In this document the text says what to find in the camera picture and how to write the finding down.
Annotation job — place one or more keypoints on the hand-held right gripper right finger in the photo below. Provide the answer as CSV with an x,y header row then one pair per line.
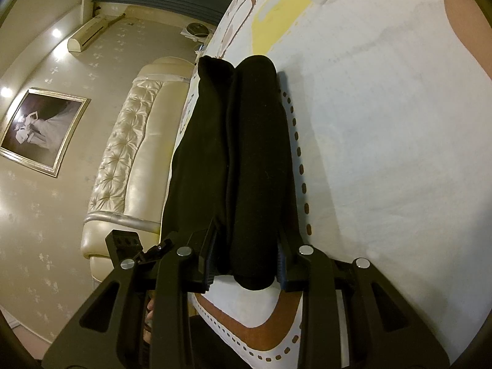
x,y
286,273

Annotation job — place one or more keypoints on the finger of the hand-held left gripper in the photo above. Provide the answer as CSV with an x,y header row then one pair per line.
x,y
153,251
123,243

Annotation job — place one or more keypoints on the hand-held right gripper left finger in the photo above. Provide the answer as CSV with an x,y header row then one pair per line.
x,y
201,257

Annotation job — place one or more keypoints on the black pants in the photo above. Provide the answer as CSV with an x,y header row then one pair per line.
x,y
246,161

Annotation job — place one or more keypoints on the person's left hand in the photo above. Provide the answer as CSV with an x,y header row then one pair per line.
x,y
150,309

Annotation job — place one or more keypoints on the cream tufted headboard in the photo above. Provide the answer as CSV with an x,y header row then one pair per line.
x,y
127,161

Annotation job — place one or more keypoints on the white printed bed sheet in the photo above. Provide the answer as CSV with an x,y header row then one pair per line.
x,y
384,161

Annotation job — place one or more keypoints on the cream air conditioner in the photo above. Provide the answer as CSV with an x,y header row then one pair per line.
x,y
92,32

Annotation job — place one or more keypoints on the round fan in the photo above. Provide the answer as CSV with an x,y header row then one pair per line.
x,y
198,30

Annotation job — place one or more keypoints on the framed wall picture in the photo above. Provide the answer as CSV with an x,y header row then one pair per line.
x,y
42,130

